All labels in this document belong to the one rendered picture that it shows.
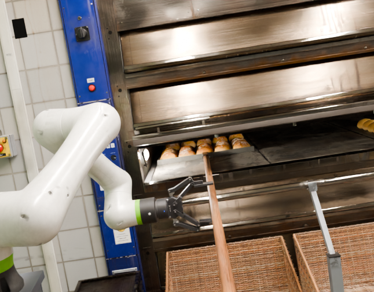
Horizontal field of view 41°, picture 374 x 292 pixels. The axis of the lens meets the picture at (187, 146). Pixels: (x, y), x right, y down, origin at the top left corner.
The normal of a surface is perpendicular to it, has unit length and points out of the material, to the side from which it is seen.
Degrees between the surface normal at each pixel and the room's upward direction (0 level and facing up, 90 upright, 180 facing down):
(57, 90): 90
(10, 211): 61
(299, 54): 90
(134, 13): 90
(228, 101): 70
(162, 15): 88
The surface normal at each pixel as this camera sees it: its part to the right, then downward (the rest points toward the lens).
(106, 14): 0.00, 0.14
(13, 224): -0.33, 0.12
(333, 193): -0.06, -0.20
